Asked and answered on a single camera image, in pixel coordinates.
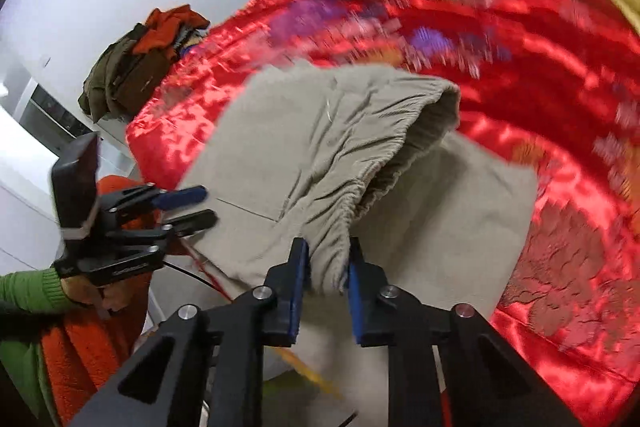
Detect red embroidered satin blanket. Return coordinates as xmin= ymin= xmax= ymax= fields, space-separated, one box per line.
xmin=125 ymin=0 xmax=640 ymax=427

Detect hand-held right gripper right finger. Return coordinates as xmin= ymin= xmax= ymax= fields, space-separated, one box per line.
xmin=347 ymin=237 xmax=586 ymax=427

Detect orange cloth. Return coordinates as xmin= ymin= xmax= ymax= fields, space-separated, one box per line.
xmin=132 ymin=4 xmax=211 ymax=55

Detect black cable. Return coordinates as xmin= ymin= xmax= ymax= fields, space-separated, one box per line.
xmin=162 ymin=259 xmax=236 ymax=303

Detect person's orange fleece garment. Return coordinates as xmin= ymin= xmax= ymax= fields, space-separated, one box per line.
xmin=42 ymin=176 xmax=157 ymax=425

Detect olive green jacket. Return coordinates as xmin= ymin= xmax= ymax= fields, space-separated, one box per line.
xmin=79 ymin=24 xmax=176 ymax=122

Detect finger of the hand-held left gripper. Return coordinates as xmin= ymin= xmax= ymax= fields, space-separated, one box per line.
xmin=102 ymin=184 xmax=208 ymax=214
xmin=105 ymin=208 xmax=219 ymax=249

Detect person's left forearm green sleeve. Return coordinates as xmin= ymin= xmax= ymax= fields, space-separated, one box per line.
xmin=0 ymin=268 xmax=68 ymax=340

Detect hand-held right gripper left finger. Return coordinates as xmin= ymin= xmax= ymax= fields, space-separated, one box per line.
xmin=67 ymin=237 xmax=311 ymax=427

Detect beige pants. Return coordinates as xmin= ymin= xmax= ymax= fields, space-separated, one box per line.
xmin=177 ymin=61 xmax=538 ymax=427

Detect white cabinet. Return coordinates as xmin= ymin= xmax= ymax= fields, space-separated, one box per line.
xmin=0 ymin=52 xmax=138 ymax=278

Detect person's left hand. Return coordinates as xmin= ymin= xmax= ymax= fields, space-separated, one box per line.
xmin=61 ymin=278 xmax=135 ymax=314

